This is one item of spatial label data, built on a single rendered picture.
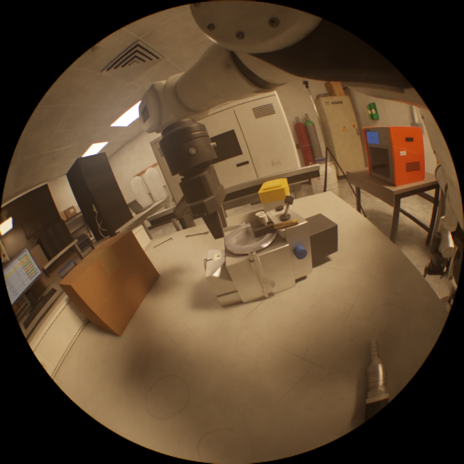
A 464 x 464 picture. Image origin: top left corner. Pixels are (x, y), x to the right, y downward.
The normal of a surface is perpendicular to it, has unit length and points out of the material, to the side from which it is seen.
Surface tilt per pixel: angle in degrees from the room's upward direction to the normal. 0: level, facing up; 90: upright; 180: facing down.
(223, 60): 93
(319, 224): 0
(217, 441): 0
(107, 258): 90
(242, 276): 90
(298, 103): 90
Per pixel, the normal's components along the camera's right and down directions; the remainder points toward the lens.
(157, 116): -0.10, 0.90
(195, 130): 0.63, 0.14
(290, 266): 0.07, 0.42
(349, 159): -0.13, 0.48
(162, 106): -0.04, 0.69
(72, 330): 0.93, -0.23
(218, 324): -0.33, -0.84
